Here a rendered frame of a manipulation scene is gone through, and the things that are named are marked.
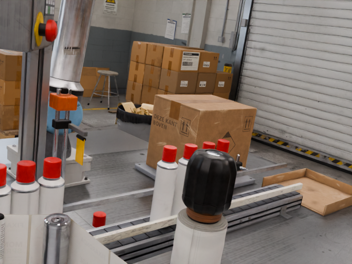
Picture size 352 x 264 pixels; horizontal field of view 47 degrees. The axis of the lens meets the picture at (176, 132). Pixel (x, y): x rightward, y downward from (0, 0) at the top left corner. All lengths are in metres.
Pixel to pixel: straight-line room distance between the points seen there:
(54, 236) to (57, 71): 0.60
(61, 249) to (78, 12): 0.68
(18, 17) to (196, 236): 0.46
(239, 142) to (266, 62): 4.21
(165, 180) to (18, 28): 0.48
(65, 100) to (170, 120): 0.62
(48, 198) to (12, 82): 3.51
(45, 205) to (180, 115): 0.68
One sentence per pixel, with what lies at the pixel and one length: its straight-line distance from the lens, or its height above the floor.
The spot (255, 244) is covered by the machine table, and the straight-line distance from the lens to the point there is 1.15.
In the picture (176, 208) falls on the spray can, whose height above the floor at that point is 0.92.
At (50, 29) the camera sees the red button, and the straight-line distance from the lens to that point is 0.74.
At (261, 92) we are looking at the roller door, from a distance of 5.70.
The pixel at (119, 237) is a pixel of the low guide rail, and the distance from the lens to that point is 0.92.
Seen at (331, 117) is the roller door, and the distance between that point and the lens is 5.23.
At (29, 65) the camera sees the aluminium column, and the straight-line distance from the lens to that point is 0.89.
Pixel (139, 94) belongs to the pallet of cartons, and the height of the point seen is 0.51.
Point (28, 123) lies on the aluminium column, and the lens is 0.91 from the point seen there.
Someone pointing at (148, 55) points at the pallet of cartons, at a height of 1.01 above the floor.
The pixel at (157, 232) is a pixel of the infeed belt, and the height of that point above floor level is 0.88.
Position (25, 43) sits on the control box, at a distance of 0.73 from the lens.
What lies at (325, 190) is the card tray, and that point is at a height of 0.83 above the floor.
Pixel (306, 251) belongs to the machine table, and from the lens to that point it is 1.19.
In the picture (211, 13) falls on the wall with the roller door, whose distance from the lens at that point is 6.49.
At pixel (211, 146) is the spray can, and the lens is 1.05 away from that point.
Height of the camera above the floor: 1.36
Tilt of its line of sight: 14 degrees down
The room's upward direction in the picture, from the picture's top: 8 degrees clockwise
